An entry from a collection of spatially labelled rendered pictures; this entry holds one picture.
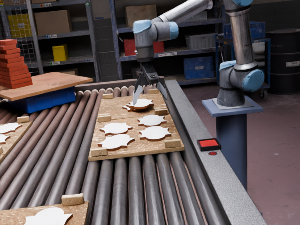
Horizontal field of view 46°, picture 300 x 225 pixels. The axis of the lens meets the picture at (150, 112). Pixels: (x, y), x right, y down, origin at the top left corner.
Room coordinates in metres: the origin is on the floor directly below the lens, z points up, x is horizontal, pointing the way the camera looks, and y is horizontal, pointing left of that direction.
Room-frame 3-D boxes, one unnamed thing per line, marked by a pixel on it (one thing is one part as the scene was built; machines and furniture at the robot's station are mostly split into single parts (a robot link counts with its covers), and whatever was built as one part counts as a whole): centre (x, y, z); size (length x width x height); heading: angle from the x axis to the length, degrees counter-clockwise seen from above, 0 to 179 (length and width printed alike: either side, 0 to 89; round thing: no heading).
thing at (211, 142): (1.20, -0.21, 0.92); 0.06 x 0.06 x 0.01; 2
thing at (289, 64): (5.14, -2.06, 0.44); 0.59 x 0.59 x 0.88
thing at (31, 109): (2.08, 0.65, 0.97); 0.31 x 0.31 x 0.10; 40
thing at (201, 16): (5.99, -0.75, 1.16); 0.60 x 0.40 x 0.15; 94
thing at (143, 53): (1.50, 0.00, 1.24); 0.08 x 0.08 x 0.05
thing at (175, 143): (1.18, -0.07, 0.95); 0.06 x 0.02 x 0.03; 93
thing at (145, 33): (1.50, -0.01, 1.32); 0.09 x 0.08 x 0.11; 113
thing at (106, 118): (1.56, 0.21, 0.95); 0.06 x 0.02 x 0.03; 93
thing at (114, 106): (1.79, 0.09, 0.93); 0.41 x 0.35 x 0.02; 3
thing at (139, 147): (1.37, 0.07, 0.93); 0.41 x 0.35 x 0.02; 3
